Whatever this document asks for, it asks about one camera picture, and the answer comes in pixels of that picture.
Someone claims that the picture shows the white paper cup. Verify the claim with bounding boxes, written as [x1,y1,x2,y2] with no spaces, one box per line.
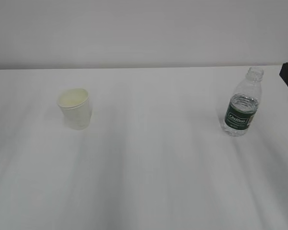
[57,88,92,130]

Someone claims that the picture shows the clear green-label water bottle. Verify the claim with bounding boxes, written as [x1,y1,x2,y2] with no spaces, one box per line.
[223,67,264,137]

